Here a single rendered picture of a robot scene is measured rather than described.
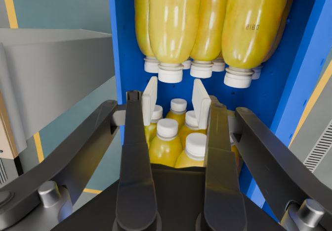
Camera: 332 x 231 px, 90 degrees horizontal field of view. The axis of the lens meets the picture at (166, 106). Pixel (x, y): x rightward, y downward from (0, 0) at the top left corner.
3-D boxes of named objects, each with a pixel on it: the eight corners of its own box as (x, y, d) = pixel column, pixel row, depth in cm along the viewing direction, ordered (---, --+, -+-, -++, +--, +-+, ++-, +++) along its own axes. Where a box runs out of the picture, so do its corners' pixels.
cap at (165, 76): (157, 70, 25) (156, 82, 25) (183, 71, 24) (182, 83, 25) (159, 65, 28) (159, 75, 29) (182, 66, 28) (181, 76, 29)
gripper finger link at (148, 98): (149, 126, 16) (141, 125, 16) (156, 98, 22) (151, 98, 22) (149, 96, 14) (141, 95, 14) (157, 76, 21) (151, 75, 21)
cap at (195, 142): (203, 140, 29) (204, 131, 28) (214, 155, 25) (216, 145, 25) (182, 142, 28) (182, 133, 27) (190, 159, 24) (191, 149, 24)
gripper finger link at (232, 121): (214, 116, 13) (253, 119, 13) (203, 94, 18) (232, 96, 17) (211, 133, 14) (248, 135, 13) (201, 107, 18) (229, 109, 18)
